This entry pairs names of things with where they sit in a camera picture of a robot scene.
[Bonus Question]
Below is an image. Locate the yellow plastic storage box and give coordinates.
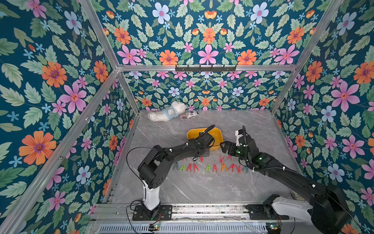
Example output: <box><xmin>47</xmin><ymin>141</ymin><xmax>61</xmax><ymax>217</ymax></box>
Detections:
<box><xmin>187</xmin><ymin>127</ymin><xmax>224</xmax><ymax>151</ymax></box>

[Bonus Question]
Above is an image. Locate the orange clothespin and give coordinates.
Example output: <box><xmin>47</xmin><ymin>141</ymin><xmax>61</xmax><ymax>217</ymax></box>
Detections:
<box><xmin>221</xmin><ymin>163</ymin><xmax>228</xmax><ymax>172</ymax></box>

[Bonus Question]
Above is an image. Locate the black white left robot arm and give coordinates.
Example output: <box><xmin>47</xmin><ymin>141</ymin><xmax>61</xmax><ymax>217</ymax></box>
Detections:
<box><xmin>137</xmin><ymin>125</ymin><xmax>215</xmax><ymax>211</ymax></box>

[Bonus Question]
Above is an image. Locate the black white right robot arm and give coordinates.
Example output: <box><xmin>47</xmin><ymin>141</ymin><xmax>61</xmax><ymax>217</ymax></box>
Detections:
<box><xmin>220</xmin><ymin>136</ymin><xmax>350</xmax><ymax>234</ymax></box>

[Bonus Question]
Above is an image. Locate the newspaper print pouch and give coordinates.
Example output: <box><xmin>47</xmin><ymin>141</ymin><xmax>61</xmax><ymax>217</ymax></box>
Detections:
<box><xmin>179</xmin><ymin>110</ymin><xmax>199</xmax><ymax>121</ymax></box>

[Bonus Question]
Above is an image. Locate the white plush teddy bear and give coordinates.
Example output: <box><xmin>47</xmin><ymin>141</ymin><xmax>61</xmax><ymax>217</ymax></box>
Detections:
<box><xmin>147</xmin><ymin>101</ymin><xmax>187</xmax><ymax>122</ymax></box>

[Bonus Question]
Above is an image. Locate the patterned shoe insole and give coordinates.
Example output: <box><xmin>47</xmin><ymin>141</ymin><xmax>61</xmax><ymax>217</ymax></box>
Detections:
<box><xmin>290</xmin><ymin>190</ymin><xmax>305</xmax><ymax>201</ymax></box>

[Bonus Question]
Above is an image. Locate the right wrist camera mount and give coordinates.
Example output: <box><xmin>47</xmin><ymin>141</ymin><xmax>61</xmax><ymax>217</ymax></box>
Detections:
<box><xmin>235</xmin><ymin>130</ymin><xmax>247</xmax><ymax>147</ymax></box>

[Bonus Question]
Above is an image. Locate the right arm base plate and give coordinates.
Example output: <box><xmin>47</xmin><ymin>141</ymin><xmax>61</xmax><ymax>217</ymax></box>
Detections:
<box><xmin>245</xmin><ymin>204</ymin><xmax>290</xmax><ymax>221</ymax></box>

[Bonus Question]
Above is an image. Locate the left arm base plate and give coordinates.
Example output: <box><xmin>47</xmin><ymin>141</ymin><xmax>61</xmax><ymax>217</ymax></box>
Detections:
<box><xmin>132</xmin><ymin>205</ymin><xmax>173</xmax><ymax>222</ymax></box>

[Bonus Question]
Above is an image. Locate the black wall hook rail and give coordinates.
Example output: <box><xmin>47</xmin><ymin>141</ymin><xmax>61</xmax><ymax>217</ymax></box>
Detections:
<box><xmin>174</xmin><ymin>65</ymin><xmax>237</xmax><ymax>73</ymax></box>

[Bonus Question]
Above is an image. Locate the aluminium front mounting rail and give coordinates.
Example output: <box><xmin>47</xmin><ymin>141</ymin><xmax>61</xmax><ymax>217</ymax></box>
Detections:
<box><xmin>86</xmin><ymin>202</ymin><xmax>319</xmax><ymax>234</ymax></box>

